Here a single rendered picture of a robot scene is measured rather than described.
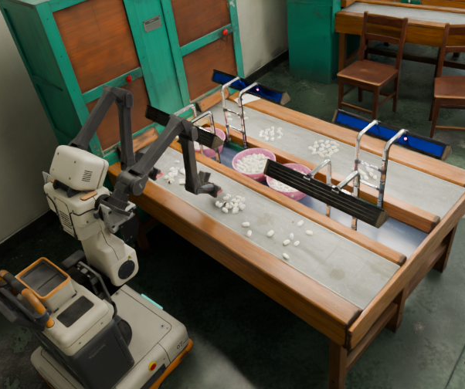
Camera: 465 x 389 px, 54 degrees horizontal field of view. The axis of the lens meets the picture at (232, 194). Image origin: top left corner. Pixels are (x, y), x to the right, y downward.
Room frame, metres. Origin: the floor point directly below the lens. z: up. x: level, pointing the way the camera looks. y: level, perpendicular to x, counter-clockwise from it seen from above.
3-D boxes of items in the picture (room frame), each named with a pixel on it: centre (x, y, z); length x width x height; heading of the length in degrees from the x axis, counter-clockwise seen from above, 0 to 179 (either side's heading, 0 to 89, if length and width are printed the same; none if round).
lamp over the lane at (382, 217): (1.52, -0.39, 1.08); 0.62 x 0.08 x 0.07; 39
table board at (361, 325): (1.40, -0.85, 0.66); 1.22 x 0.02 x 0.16; 129
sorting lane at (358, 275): (1.89, 0.00, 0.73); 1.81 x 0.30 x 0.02; 39
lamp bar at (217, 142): (2.27, 0.23, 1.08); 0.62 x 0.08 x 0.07; 39
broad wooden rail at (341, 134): (2.46, -0.69, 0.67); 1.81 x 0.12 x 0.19; 39
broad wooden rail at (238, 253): (1.76, 0.16, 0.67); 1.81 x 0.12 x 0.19; 39
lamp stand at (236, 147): (2.57, -0.15, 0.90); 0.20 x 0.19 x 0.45; 39
